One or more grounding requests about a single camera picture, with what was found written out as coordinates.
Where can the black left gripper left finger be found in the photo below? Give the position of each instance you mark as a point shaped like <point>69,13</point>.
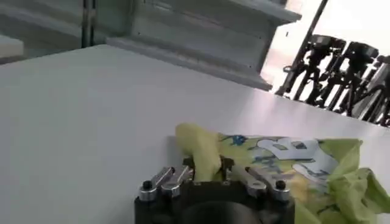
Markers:
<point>166,181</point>

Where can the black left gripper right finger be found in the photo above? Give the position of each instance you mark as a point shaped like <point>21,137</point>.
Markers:
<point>259,182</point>

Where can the lime green printed T-shirt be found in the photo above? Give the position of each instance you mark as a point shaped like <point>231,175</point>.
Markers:
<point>304,164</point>

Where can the white metal shelf rack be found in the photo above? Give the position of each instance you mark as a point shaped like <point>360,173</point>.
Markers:
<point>207,36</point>

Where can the glass-fronted shelf cabinet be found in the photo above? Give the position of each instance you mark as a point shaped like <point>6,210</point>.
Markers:
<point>88,21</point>

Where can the black camera tripod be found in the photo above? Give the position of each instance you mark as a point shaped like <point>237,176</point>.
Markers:
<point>317,51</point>
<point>379,82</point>
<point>358,58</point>

